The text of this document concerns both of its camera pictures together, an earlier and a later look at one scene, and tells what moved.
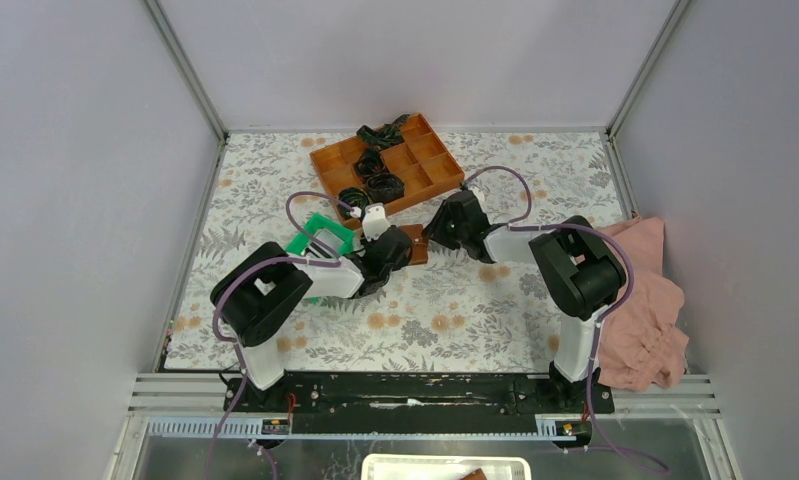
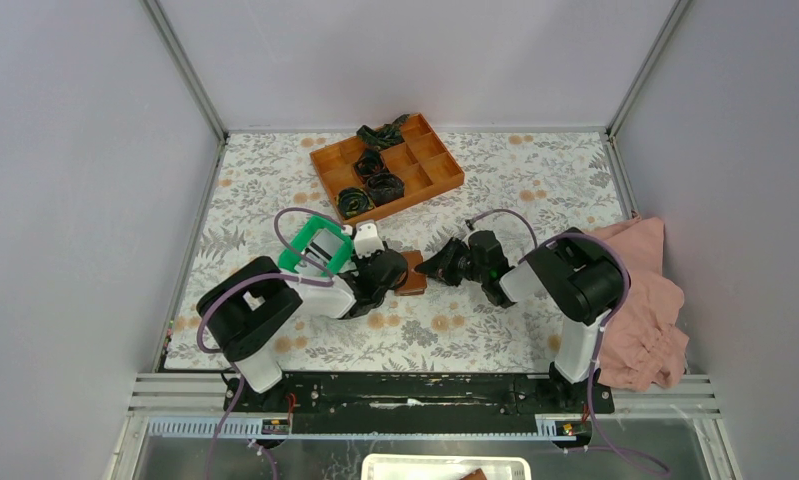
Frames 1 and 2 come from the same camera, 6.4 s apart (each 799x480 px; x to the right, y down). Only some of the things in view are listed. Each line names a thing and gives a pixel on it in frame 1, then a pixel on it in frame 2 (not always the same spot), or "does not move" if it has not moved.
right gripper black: [436, 230] -> [441, 264]
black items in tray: [371, 168] does not move
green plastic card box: [322, 238] does not move
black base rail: [418, 403] does not move
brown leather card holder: [419, 243] -> [415, 283]
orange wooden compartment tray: [423, 161] does not move
